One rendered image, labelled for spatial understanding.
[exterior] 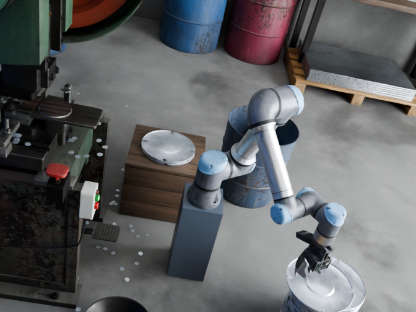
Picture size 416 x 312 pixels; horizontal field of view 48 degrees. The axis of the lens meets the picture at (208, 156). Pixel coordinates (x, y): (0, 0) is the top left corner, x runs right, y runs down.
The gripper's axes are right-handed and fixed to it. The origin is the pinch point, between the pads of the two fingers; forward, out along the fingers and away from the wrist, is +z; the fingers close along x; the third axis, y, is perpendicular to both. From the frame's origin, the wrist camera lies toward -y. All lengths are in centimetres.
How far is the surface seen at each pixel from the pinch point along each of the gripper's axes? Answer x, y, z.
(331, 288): 16.4, 4.4, 10.9
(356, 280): 32.0, 3.7, 12.3
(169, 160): -22, -87, 8
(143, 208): -32, -86, 38
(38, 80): -87, -72, -48
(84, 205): -76, -43, -11
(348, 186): 115, -83, 45
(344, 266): 31.6, -4.6, 12.2
